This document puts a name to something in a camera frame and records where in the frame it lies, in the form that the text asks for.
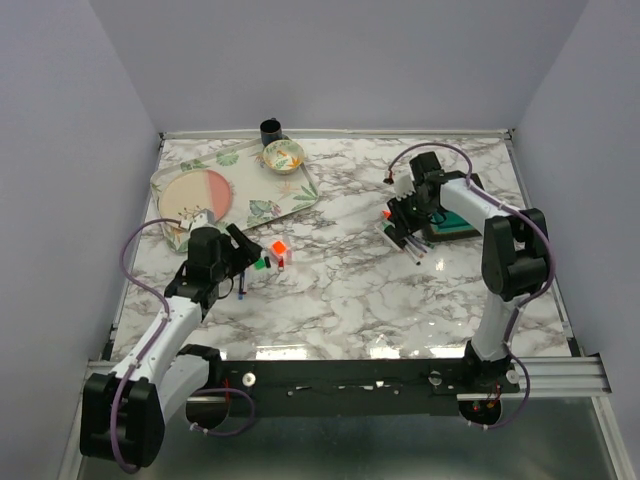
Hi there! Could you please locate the aluminium frame rail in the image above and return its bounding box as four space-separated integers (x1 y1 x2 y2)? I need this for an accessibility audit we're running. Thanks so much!
522 356 611 399

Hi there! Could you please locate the pink cream round plate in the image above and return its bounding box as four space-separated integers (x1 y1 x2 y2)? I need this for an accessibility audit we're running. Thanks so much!
158 169 233 221

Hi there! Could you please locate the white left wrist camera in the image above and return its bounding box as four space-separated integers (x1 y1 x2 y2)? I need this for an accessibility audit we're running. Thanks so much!
179 208 217 231

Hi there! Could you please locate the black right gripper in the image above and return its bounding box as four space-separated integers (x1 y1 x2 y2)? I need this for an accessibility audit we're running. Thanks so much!
386 190 437 241

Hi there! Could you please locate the floral leaf pattern tray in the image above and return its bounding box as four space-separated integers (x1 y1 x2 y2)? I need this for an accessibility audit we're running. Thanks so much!
150 139 319 254

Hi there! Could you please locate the orange highlighter cap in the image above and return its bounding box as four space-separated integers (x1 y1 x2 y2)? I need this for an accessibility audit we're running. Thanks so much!
270 240 288 256

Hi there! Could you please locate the grey purple marker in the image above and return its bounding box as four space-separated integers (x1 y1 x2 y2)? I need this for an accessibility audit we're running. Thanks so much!
411 237 430 253

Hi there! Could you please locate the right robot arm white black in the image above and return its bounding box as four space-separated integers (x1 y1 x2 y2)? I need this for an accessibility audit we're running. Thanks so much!
384 152 555 392

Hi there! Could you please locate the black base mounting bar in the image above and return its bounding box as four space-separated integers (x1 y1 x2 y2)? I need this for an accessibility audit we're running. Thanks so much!
205 358 520 418

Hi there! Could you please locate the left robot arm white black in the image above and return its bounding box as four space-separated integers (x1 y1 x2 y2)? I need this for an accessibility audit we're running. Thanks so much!
79 224 262 474

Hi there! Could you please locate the black teal square plate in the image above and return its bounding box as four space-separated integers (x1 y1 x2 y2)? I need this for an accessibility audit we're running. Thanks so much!
419 172 491 243

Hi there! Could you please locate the green cap black highlighter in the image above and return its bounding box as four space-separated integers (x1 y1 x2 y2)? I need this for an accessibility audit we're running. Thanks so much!
383 225 399 244

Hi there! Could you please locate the pink cap white marker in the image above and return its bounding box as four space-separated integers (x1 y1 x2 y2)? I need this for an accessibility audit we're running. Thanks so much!
374 225 403 252

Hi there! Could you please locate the dark blue mug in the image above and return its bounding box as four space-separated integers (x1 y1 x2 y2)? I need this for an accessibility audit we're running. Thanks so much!
259 118 284 147

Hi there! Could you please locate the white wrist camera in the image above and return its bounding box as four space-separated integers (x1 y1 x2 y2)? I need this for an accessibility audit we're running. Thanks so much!
383 173 415 201
179 208 217 231

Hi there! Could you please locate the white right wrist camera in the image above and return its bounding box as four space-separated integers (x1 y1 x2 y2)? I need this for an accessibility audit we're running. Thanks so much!
383 173 415 201

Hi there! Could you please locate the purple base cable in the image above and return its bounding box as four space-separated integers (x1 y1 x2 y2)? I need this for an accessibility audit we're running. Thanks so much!
467 354 532 432
188 388 256 437

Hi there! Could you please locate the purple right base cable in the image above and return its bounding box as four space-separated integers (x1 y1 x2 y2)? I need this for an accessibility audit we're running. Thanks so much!
467 354 532 432

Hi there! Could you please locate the blue red whiteboard pen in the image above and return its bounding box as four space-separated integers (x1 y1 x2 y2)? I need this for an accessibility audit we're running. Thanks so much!
238 271 246 300

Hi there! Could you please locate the floral small bowl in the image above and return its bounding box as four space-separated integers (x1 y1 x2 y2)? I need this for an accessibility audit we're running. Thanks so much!
262 139 306 175

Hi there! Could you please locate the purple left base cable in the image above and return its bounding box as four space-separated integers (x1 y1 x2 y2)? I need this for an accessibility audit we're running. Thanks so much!
188 388 256 437

